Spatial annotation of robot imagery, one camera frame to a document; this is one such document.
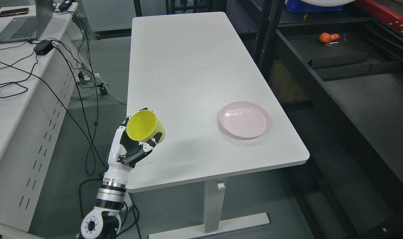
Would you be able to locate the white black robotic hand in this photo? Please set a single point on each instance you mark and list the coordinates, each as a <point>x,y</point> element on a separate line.
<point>125,153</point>

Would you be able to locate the grey laptop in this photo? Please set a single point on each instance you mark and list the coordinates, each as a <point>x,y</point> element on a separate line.
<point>28,28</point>

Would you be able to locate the blue plastic crate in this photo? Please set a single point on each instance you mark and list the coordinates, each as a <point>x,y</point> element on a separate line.
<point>298,6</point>

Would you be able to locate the white standing desk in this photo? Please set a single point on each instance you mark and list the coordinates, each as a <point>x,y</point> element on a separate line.
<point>202,181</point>

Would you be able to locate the red metal beam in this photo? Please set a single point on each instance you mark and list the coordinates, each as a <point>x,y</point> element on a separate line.
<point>387,11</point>

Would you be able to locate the yellow plastic cup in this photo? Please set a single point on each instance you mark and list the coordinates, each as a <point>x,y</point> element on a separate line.
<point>144,125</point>

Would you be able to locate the black smartphone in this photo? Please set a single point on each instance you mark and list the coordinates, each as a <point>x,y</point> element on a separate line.
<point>14,12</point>

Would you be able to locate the dark metal shelf rack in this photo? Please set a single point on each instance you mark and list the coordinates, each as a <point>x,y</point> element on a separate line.
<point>345,98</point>

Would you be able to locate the pink plastic plate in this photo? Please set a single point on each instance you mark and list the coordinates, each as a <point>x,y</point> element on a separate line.
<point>244,119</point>

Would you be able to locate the orange toy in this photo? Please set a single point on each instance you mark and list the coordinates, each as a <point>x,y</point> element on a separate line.
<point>327,38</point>

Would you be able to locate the black power adapter brick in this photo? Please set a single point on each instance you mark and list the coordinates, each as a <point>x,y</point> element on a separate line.
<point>43,48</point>

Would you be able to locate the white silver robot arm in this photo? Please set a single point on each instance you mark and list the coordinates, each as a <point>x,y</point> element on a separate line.
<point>104,221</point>

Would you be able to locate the white side desk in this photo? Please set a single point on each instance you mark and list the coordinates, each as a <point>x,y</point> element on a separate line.
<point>34,92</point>

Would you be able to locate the black charger on desk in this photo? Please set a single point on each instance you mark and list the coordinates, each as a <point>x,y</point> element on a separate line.
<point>65,5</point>

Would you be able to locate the white power strip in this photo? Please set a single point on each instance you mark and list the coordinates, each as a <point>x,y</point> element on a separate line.
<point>127,203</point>

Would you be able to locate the floor power strip with plugs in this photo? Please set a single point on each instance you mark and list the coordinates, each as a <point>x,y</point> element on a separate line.
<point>84,78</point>

